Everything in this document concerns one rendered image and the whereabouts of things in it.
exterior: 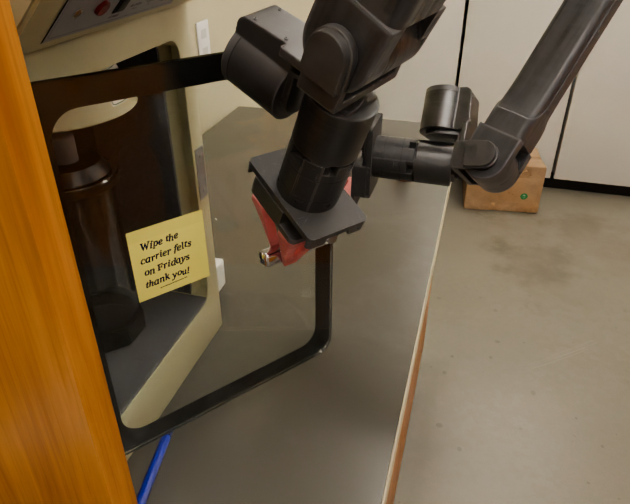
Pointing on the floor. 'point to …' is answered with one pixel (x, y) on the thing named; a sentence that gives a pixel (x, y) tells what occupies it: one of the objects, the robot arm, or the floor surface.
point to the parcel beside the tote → (510, 200)
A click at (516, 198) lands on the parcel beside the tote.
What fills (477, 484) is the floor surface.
